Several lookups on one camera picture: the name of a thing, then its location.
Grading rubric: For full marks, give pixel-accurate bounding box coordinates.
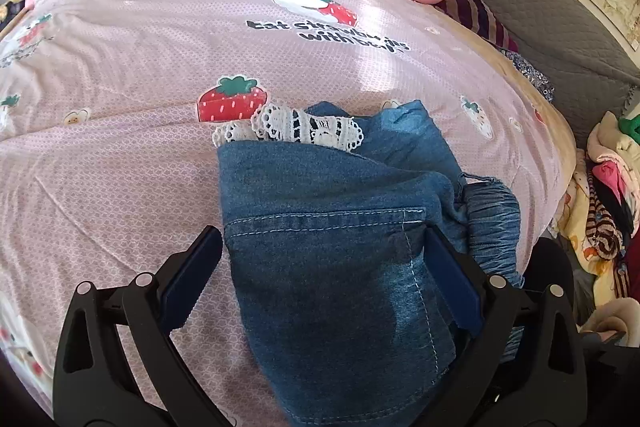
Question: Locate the blue denim pants lace hem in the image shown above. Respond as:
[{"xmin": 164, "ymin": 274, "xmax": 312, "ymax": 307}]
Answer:
[{"xmin": 215, "ymin": 101, "xmax": 523, "ymax": 426}]

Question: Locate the pile of colourful clothes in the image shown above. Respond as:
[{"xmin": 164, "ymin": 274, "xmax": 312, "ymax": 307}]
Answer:
[{"xmin": 550, "ymin": 108, "xmax": 639, "ymax": 347}]

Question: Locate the grey quilted headboard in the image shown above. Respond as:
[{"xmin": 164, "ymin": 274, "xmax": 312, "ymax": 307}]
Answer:
[{"xmin": 484, "ymin": 0, "xmax": 639, "ymax": 146}]

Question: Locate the blue floral pillow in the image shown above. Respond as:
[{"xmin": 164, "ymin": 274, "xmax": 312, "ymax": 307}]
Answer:
[{"xmin": 499, "ymin": 48, "xmax": 554, "ymax": 103}]

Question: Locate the pink strawberry print bedsheet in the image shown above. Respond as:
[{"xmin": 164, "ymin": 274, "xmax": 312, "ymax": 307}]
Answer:
[{"xmin": 0, "ymin": 0, "xmax": 566, "ymax": 427}]

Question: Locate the purple striped pillow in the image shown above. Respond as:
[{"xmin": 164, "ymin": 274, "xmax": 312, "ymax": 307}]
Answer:
[{"xmin": 435, "ymin": 0, "xmax": 518, "ymax": 52}]

